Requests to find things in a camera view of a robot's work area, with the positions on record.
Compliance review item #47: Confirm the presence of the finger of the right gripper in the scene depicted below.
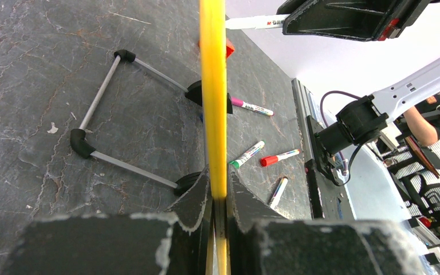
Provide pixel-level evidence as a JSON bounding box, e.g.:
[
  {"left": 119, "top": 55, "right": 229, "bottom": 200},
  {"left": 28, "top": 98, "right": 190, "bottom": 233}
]
[
  {"left": 276, "top": 0, "right": 319, "bottom": 15},
  {"left": 282, "top": 0, "right": 430, "bottom": 42}
]

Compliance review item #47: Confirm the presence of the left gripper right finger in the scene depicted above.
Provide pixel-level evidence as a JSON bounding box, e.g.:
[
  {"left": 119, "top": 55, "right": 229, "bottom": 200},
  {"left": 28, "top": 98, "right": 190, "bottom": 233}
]
[{"left": 227, "top": 167, "right": 292, "bottom": 274}]

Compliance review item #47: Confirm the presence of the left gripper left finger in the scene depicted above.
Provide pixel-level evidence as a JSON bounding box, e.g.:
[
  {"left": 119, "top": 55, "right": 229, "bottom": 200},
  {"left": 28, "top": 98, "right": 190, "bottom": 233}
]
[{"left": 166, "top": 167, "right": 211, "bottom": 274}]

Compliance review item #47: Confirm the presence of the blue capped marker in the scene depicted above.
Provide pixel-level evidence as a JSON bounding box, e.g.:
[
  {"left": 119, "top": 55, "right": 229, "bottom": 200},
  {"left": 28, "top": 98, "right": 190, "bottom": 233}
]
[{"left": 225, "top": 14, "right": 289, "bottom": 30}]

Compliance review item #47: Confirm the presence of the white whiteboard wooden frame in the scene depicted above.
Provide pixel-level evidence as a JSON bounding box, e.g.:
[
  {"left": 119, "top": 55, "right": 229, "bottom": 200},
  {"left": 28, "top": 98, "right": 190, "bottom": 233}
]
[{"left": 70, "top": 0, "right": 234, "bottom": 275}]

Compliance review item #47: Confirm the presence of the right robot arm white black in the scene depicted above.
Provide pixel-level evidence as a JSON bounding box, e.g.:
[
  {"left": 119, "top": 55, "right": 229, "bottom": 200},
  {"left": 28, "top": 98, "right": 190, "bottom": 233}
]
[{"left": 277, "top": 1, "right": 440, "bottom": 155}]

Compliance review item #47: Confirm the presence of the person forearm in background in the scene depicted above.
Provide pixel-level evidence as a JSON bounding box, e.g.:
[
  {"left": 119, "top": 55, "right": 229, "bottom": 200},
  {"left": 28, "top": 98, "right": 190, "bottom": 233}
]
[{"left": 403, "top": 107, "right": 438, "bottom": 146}]

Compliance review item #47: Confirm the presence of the black capped marker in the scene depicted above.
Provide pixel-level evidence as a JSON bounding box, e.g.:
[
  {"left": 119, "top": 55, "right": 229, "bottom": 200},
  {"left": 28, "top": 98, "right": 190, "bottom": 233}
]
[{"left": 269, "top": 177, "right": 289, "bottom": 209}]

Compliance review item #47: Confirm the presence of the green capped marker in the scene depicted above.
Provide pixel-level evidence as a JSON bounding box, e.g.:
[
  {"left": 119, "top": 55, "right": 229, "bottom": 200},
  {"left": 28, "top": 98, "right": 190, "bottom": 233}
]
[{"left": 229, "top": 140, "right": 265, "bottom": 169}]

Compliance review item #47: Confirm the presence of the red capped marker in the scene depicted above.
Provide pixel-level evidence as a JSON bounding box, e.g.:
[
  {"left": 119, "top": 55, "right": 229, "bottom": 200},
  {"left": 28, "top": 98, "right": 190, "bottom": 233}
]
[{"left": 260, "top": 149, "right": 300, "bottom": 167}]

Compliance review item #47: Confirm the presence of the orange half-round brick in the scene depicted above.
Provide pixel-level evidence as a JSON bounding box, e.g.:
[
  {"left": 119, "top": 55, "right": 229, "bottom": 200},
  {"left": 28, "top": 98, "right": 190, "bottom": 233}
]
[{"left": 206, "top": 38, "right": 235, "bottom": 59}]

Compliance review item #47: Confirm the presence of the purple capped marker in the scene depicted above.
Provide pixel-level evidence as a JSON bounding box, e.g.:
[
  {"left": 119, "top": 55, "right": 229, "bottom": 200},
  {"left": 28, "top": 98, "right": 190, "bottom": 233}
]
[{"left": 231, "top": 97, "right": 274, "bottom": 116}]

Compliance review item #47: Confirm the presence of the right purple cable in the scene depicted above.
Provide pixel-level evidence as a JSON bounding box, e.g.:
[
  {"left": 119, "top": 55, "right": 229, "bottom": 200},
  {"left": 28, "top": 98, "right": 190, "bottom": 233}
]
[{"left": 320, "top": 90, "right": 363, "bottom": 175}]

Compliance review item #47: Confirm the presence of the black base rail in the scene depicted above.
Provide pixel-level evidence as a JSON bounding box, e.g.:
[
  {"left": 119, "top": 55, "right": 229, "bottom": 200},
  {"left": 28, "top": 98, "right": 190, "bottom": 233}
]
[{"left": 291, "top": 78, "right": 355, "bottom": 221}]

